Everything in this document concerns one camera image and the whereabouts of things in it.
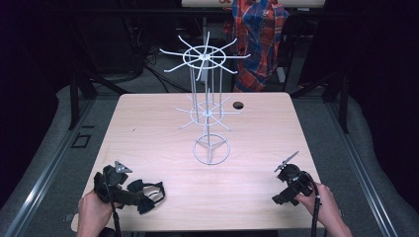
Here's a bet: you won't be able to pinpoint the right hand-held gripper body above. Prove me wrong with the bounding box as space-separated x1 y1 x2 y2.
274 150 314 200

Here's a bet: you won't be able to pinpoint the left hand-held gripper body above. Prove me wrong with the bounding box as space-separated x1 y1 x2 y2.
93 160 133 203

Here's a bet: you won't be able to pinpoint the black bow tie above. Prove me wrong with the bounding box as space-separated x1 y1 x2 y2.
126 179 166 215

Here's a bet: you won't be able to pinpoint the person's right hand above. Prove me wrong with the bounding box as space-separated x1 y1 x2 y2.
293 182 344 232

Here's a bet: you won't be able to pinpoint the person's left hand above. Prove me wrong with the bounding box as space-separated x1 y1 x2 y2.
76 190 123 233

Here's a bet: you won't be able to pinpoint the red blue plaid cloth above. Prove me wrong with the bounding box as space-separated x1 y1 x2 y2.
222 0 291 94

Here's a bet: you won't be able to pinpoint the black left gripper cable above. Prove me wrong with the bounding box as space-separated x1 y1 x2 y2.
104 171 123 237

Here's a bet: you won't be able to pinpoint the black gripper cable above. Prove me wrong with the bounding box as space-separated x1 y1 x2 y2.
104 171 123 237
297 170 323 237

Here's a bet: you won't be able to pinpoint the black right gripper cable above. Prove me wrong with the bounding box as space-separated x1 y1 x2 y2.
297 170 323 237

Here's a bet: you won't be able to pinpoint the aluminium floor rail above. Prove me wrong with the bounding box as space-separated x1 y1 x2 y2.
2 98 97 237
324 100 400 237

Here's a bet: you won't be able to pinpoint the black metal frame leg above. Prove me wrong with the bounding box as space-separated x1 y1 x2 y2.
289 67 351 134
67 62 130 130

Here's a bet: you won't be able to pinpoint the white wire display rack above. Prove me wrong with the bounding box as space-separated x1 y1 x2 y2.
159 31 252 166

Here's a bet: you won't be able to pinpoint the black floor cables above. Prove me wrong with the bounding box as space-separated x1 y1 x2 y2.
139 45 192 94

